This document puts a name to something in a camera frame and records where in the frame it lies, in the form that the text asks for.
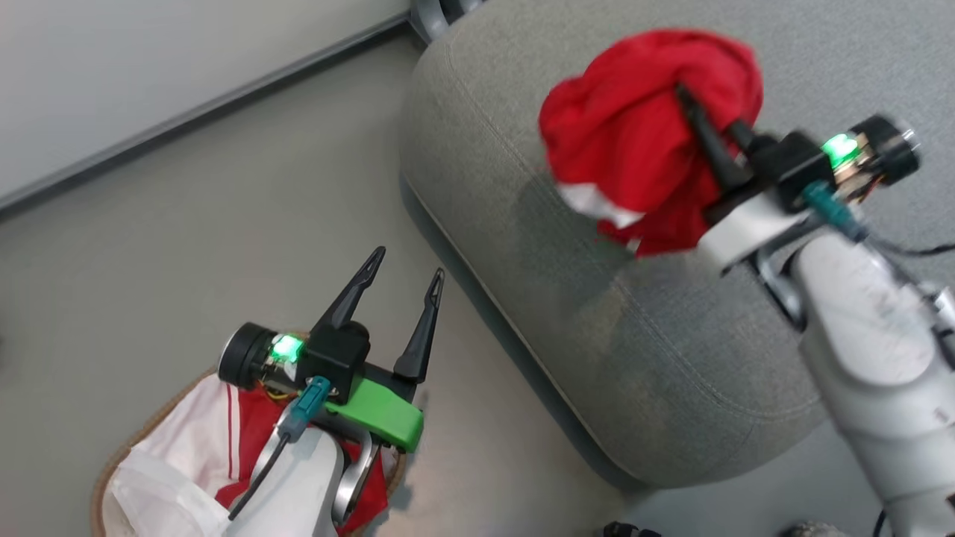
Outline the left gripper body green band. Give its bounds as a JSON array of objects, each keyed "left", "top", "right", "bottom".
[{"left": 217, "top": 321, "right": 425, "bottom": 454}]

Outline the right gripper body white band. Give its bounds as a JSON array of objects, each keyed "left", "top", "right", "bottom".
[{"left": 697, "top": 114, "right": 923, "bottom": 275}]

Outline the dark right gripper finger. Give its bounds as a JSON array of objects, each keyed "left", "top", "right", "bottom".
[
  {"left": 675, "top": 84, "right": 751, "bottom": 189},
  {"left": 727, "top": 119, "right": 760, "bottom": 151}
]

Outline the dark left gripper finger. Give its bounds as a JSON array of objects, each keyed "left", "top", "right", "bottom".
[
  {"left": 310, "top": 246, "right": 387, "bottom": 333},
  {"left": 392, "top": 268, "right": 446, "bottom": 384}
]

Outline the red garment with white trim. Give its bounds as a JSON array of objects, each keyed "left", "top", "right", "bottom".
[{"left": 538, "top": 28, "right": 765, "bottom": 259}]

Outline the tan woven laundry basket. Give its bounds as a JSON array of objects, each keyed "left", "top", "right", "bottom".
[{"left": 90, "top": 368, "right": 410, "bottom": 537}]

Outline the red and white striped garment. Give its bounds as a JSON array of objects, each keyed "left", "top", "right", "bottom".
[{"left": 127, "top": 374, "right": 399, "bottom": 536}]

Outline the grey fabric sofa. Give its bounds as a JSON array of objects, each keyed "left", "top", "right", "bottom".
[{"left": 398, "top": 0, "right": 955, "bottom": 492}]

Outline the white crumpled cloth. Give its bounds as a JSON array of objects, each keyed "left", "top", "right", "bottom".
[{"left": 102, "top": 450, "right": 231, "bottom": 537}]

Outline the grey metal furniture leg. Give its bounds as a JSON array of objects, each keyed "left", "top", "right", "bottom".
[{"left": 409, "top": 0, "right": 487, "bottom": 44}]

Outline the grey fuzzy object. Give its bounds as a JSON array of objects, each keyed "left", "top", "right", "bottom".
[{"left": 780, "top": 521, "right": 851, "bottom": 537}]

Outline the right arm cable teal plug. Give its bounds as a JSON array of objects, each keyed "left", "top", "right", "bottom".
[{"left": 801, "top": 181, "right": 955, "bottom": 258}]

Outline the arm cable teal plug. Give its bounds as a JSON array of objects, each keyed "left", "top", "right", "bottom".
[
  {"left": 227, "top": 375, "right": 332, "bottom": 521},
  {"left": 801, "top": 181, "right": 955, "bottom": 258}
]

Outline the left arm cable teal plug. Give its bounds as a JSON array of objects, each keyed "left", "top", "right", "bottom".
[{"left": 227, "top": 375, "right": 332, "bottom": 521}]

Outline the grey wall baseboard strip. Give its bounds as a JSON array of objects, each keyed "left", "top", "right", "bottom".
[{"left": 0, "top": 10, "right": 413, "bottom": 213}]

